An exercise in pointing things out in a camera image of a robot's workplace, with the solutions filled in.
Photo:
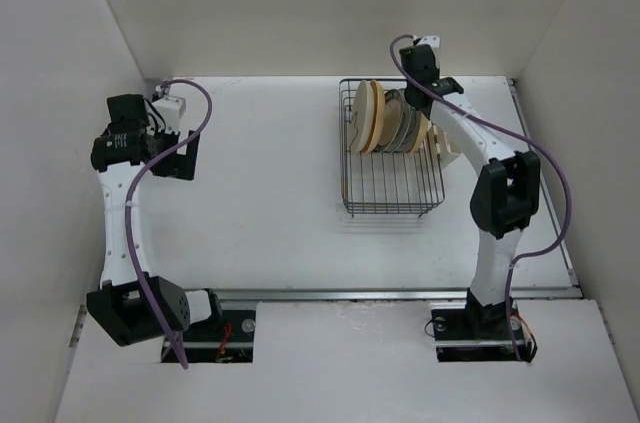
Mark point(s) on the black wire dish rack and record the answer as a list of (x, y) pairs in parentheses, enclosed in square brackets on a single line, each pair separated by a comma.
[(387, 183)]

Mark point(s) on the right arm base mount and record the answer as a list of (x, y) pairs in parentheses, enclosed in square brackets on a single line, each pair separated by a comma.
[(459, 340)]

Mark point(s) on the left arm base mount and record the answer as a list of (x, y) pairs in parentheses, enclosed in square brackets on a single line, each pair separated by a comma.
[(226, 341)]

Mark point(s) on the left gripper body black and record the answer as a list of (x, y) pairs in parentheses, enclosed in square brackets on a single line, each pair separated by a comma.
[(165, 142)]

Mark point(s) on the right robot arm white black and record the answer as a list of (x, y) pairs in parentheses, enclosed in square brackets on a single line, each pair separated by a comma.
[(505, 195)]

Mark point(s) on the white plate black rings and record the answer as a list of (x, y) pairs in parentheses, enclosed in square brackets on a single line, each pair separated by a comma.
[(414, 133)]

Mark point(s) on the cream plate leftmost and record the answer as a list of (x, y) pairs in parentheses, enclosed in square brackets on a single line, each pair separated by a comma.
[(362, 111)]

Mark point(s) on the beige cutlery holder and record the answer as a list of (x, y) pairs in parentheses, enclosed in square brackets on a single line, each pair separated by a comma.
[(442, 147)]

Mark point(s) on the aluminium rail side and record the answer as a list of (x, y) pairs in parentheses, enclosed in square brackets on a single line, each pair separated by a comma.
[(549, 205)]

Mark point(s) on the grey rimmed plate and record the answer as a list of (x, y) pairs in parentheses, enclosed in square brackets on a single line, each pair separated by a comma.
[(405, 121)]

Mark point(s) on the yellow plate with drawing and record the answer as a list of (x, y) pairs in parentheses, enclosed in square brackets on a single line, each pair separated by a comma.
[(418, 134)]

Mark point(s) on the grey patterned plate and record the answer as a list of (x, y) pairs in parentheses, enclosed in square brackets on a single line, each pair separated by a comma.
[(393, 112)]

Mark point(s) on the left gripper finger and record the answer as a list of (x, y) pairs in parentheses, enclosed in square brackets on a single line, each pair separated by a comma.
[(177, 166), (190, 148)]

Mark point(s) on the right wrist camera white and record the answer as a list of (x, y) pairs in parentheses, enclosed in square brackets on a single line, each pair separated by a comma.
[(428, 48)]

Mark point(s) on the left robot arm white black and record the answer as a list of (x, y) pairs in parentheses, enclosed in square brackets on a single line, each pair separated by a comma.
[(133, 303)]

